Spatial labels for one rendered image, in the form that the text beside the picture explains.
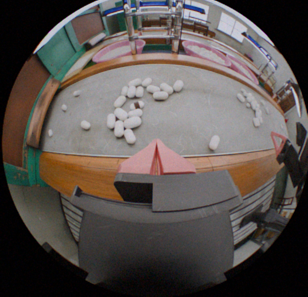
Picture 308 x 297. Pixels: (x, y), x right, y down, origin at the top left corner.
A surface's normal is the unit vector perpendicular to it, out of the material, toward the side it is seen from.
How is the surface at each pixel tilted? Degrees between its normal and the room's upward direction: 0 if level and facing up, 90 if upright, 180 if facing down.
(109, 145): 0
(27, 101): 90
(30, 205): 90
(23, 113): 90
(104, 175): 0
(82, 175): 0
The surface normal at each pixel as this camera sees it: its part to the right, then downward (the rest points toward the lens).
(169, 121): -0.01, -0.22
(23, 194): 1.00, 0.04
